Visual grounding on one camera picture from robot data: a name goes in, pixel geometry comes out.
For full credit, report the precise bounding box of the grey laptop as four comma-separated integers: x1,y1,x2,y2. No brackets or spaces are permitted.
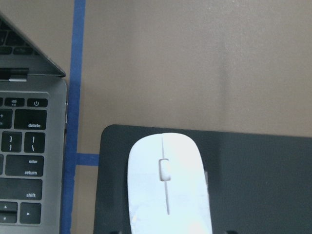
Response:
0,15,67,234

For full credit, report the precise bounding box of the black mouse pad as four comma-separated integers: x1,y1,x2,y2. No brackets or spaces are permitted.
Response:
94,125,312,234

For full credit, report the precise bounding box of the white computer mouse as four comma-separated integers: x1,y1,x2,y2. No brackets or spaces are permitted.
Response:
127,133,213,234

